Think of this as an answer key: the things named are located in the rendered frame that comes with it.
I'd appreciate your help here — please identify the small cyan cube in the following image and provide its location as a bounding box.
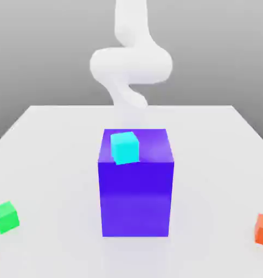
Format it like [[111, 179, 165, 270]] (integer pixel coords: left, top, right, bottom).
[[110, 131, 140, 166]]

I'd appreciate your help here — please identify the large blue box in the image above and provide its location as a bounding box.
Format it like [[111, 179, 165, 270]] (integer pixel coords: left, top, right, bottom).
[[97, 128, 175, 238]]

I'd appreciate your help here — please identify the small green cube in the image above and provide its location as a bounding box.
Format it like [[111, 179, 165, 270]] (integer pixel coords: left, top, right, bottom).
[[0, 200, 21, 235]]

